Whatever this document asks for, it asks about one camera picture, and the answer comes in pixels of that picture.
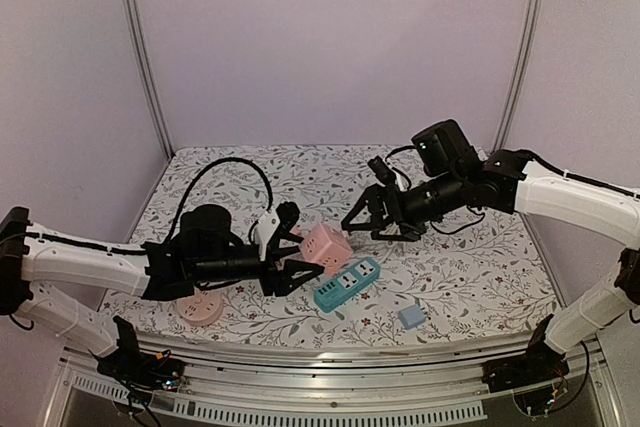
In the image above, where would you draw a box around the aluminium frame post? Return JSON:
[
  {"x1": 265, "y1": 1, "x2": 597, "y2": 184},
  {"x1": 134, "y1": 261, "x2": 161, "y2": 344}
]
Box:
[
  {"x1": 491, "y1": 0, "x2": 543, "y2": 152},
  {"x1": 122, "y1": 0, "x2": 175, "y2": 161}
]

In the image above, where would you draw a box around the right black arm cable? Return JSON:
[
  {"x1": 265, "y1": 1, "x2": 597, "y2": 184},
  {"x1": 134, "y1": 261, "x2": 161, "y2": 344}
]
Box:
[{"x1": 519, "y1": 149, "x2": 640, "y2": 198}]

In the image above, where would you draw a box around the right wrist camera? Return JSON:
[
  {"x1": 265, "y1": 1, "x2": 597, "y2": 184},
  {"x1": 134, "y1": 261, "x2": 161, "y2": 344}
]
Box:
[{"x1": 367, "y1": 156, "x2": 412, "y2": 195}]

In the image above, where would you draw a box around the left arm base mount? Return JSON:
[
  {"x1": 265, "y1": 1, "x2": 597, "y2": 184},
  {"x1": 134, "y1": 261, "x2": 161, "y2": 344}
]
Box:
[{"x1": 92, "y1": 316, "x2": 185, "y2": 426}]

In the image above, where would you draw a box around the teal power strip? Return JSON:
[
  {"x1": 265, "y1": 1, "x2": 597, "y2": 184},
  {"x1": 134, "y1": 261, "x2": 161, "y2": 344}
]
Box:
[{"x1": 314, "y1": 258, "x2": 381, "y2": 313}]

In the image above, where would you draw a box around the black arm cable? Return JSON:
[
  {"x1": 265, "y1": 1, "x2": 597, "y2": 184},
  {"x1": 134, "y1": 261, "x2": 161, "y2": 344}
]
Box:
[
  {"x1": 519, "y1": 149, "x2": 640, "y2": 198},
  {"x1": 169, "y1": 156, "x2": 274, "y2": 243}
]

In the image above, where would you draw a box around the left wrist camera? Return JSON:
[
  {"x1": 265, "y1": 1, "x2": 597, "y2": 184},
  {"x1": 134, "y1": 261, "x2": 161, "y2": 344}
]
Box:
[{"x1": 249, "y1": 209, "x2": 280, "y2": 262}]

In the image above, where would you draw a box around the right aluminium frame post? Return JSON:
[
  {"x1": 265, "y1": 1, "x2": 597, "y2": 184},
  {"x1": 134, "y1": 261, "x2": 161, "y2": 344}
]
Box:
[{"x1": 491, "y1": 0, "x2": 543, "y2": 152}]

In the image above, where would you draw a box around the round pink socket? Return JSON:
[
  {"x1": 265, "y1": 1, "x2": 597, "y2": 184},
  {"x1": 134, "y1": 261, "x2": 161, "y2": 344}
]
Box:
[{"x1": 175, "y1": 296, "x2": 224, "y2": 327}]

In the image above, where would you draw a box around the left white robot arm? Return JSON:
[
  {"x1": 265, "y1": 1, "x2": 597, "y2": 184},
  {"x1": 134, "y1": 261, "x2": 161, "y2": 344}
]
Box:
[{"x1": 1, "y1": 202, "x2": 324, "y2": 381}]

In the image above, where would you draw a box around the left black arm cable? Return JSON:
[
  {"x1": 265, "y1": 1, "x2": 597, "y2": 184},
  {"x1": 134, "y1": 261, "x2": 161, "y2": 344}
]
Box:
[{"x1": 169, "y1": 156, "x2": 274, "y2": 243}]

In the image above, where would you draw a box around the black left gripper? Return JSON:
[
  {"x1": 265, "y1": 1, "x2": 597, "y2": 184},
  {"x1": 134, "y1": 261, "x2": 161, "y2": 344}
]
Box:
[{"x1": 193, "y1": 236, "x2": 324, "y2": 298}]

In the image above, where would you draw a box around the small blue plug adapter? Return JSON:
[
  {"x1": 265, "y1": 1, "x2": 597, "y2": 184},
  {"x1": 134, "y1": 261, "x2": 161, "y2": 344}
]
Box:
[{"x1": 398, "y1": 304, "x2": 426, "y2": 330}]

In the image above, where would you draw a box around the floral table mat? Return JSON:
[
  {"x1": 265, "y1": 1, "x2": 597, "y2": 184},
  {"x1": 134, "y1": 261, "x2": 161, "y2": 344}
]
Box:
[{"x1": 100, "y1": 146, "x2": 560, "y2": 350}]

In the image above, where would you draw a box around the pink cube socket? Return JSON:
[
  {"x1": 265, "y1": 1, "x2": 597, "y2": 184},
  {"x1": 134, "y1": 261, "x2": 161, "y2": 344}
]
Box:
[{"x1": 300, "y1": 223, "x2": 353, "y2": 277}]

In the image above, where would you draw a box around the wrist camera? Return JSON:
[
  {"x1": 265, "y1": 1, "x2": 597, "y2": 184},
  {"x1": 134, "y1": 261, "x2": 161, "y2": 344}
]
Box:
[
  {"x1": 249, "y1": 209, "x2": 280, "y2": 262},
  {"x1": 367, "y1": 156, "x2": 412, "y2": 195}
]

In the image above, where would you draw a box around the aluminium front rail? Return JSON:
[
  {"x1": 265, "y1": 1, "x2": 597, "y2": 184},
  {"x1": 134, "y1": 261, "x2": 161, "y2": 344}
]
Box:
[{"x1": 44, "y1": 331, "x2": 621, "y2": 427}]

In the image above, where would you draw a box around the left aluminium frame post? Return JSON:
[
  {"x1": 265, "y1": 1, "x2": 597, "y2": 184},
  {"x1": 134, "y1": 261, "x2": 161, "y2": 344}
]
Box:
[{"x1": 122, "y1": 0, "x2": 175, "y2": 161}]

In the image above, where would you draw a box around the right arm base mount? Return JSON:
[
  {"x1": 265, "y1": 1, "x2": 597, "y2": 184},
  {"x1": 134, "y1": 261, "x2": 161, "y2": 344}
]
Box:
[{"x1": 481, "y1": 314, "x2": 569, "y2": 417}]

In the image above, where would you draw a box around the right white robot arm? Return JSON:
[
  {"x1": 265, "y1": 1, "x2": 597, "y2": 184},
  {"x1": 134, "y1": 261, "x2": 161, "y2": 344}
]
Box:
[{"x1": 341, "y1": 119, "x2": 639, "y2": 383}]

